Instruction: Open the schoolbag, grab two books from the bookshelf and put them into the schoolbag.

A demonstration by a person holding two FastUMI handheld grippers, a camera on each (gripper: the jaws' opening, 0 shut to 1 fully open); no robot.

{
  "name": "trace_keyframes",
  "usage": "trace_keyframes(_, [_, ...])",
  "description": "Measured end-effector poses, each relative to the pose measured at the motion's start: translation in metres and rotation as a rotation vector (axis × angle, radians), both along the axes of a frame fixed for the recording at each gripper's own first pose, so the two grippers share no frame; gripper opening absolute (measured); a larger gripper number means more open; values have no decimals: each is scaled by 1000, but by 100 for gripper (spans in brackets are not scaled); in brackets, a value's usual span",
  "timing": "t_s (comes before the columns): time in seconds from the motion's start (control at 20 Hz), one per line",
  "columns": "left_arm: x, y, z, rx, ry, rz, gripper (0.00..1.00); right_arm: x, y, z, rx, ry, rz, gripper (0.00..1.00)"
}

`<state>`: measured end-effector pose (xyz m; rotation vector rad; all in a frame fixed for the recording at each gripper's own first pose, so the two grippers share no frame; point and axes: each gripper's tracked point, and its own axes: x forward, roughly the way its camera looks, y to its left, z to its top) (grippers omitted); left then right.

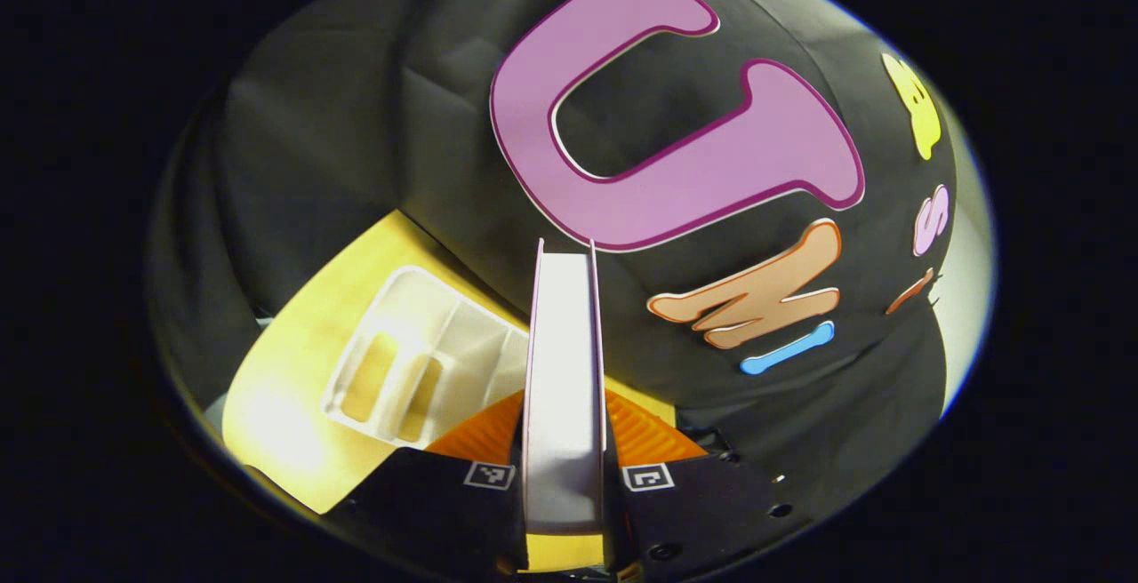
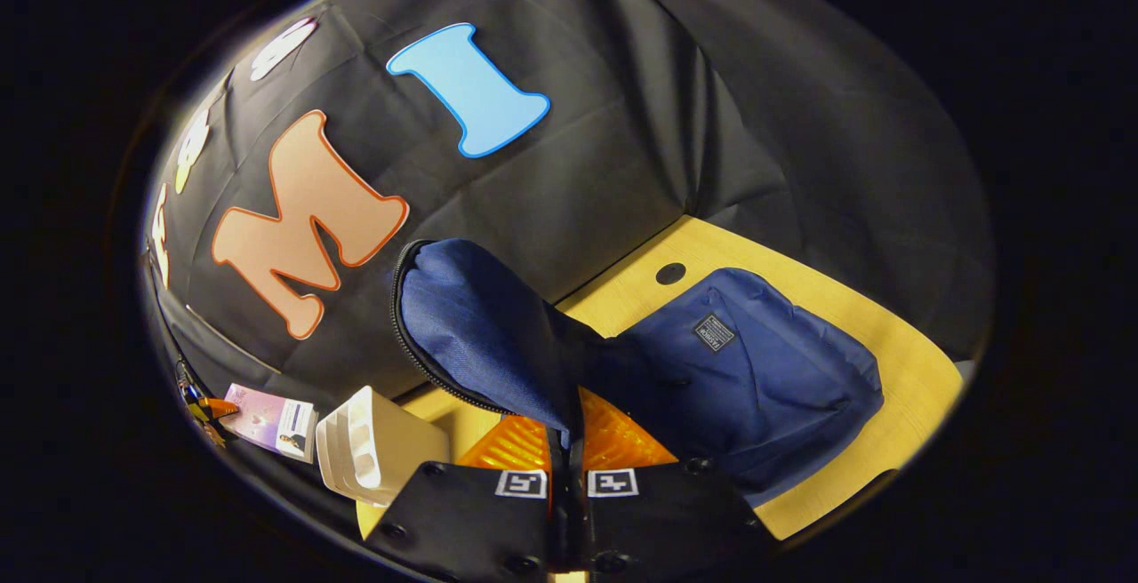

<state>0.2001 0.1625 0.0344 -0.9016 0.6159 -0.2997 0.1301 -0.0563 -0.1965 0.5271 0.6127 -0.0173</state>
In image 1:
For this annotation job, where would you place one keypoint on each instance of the black backdrop cloth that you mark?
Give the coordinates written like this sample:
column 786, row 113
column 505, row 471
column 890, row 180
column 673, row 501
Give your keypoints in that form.
column 373, row 121

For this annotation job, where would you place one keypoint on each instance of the white bookshelf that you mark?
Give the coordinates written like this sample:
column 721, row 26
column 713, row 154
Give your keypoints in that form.
column 444, row 343

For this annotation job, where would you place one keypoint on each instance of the pink book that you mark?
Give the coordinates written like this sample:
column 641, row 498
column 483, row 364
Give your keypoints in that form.
column 564, row 387

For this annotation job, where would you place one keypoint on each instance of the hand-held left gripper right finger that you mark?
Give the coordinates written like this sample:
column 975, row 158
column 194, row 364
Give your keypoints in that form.
column 702, row 512

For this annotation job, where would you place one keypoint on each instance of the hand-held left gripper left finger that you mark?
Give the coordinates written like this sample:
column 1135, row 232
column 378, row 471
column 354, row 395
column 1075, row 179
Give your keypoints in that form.
column 436, row 512

